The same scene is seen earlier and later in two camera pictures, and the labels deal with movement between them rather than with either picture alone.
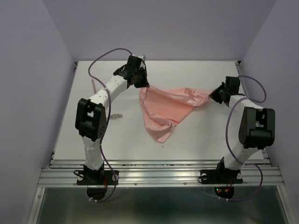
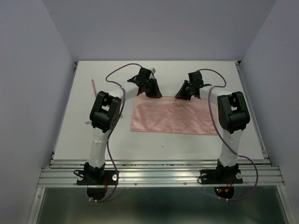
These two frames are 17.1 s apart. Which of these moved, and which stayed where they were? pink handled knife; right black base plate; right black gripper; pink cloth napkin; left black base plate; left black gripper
Moved: right black gripper; left black gripper; pink cloth napkin
Stayed: pink handled knife; left black base plate; right black base plate
